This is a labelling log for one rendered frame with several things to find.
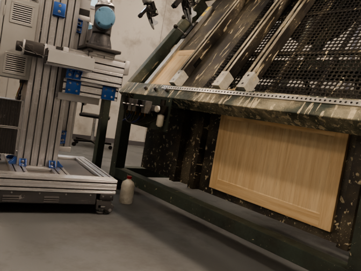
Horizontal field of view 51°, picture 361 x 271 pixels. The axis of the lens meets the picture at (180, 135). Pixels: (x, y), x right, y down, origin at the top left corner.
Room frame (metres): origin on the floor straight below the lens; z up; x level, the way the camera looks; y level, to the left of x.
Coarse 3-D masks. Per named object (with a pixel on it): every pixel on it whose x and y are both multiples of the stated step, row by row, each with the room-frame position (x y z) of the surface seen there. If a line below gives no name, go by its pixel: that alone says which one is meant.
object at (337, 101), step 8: (168, 88) 2.71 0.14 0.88; (176, 88) 2.64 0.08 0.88; (184, 88) 2.58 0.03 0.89; (192, 88) 2.52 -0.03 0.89; (200, 88) 2.46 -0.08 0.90; (248, 96) 2.12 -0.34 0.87; (256, 96) 2.08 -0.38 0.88; (264, 96) 2.04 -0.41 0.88; (272, 96) 2.00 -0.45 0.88; (280, 96) 1.96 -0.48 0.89; (288, 96) 1.93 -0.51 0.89; (296, 96) 1.90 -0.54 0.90; (304, 96) 1.87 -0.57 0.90; (336, 104) 1.72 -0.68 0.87; (344, 104) 1.69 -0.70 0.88; (352, 104) 1.66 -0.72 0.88; (360, 104) 1.64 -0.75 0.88
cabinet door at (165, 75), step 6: (180, 54) 3.07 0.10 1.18; (186, 54) 3.01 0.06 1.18; (174, 60) 3.06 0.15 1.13; (180, 60) 3.00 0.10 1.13; (168, 66) 3.04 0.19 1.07; (174, 66) 2.99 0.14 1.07; (180, 66) 2.93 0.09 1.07; (162, 72) 3.03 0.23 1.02; (168, 72) 2.98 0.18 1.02; (174, 72) 2.92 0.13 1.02; (156, 78) 3.02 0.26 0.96; (162, 78) 2.96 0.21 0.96; (168, 78) 2.91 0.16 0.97; (168, 84) 2.83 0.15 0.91
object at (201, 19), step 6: (210, 6) 3.34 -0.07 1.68; (210, 12) 3.33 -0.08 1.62; (198, 18) 3.31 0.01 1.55; (204, 18) 3.29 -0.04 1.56; (198, 24) 3.26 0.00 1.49; (192, 30) 3.22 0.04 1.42; (180, 42) 3.17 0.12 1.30; (186, 42) 3.20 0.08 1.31; (174, 48) 3.16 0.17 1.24; (180, 48) 3.17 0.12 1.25; (168, 54) 3.15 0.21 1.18; (174, 54) 3.13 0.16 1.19; (168, 60) 3.10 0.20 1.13; (162, 66) 3.07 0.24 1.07; (156, 72) 3.04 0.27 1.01; (150, 78) 3.03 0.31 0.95
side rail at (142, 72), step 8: (200, 0) 3.56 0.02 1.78; (192, 8) 3.52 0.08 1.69; (200, 8) 3.57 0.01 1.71; (184, 24) 3.47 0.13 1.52; (176, 32) 3.42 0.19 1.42; (184, 32) 3.48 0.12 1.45; (168, 40) 3.37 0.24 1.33; (176, 40) 3.43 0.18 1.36; (160, 48) 3.33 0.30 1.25; (168, 48) 3.38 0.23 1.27; (152, 56) 3.28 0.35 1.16; (160, 56) 3.33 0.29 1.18; (144, 64) 3.26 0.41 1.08; (152, 64) 3.29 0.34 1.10; (136, 72) 3.24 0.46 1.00; (144, 72) 3.25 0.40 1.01; (152, 72) 3.30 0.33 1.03; (128, 80) 3.22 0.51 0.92; (136, 80) 3.21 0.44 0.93; (144, 80) 3.25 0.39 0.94
